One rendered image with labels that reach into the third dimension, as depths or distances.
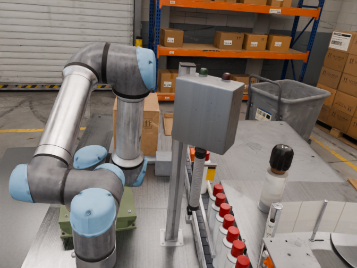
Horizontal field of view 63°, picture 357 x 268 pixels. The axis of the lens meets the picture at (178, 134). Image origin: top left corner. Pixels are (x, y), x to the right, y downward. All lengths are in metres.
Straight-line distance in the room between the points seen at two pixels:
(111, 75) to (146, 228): 0.65
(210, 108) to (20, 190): 0.48
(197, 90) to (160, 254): 0.63
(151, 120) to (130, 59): 0.77
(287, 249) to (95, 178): 0.49
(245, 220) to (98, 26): 4.39
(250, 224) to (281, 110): 2.14
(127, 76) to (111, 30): 4.38
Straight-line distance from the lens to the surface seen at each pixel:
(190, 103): 0.81
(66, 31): 5.22
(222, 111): 0.78
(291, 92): 4.07
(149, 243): 1.18
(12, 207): 1.43
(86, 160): 1.08
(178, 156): 0.97
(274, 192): 1.27
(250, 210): 1.32
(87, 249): 0.56
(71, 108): 0.74
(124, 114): 0.92
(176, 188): 1.04
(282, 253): 0.79
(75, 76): 0.81
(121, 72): 0.83
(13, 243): 1.26
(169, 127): 2.05
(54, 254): 1.18
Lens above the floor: 1.68
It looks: 26 degrees down
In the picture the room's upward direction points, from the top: 5 degrees clockwise
